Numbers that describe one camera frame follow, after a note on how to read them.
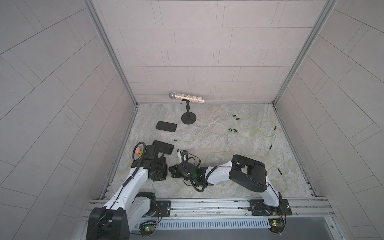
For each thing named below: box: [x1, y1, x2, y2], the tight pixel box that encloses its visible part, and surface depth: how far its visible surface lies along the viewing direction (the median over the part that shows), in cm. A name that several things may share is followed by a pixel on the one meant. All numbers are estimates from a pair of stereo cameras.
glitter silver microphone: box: [169, 92, 205, 104], surface depth 93 cm
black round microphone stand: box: [181, 99, 197, 125], surface depth 107 cm
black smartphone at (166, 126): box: [155, 121, 177, 132], surface depth 105 cm
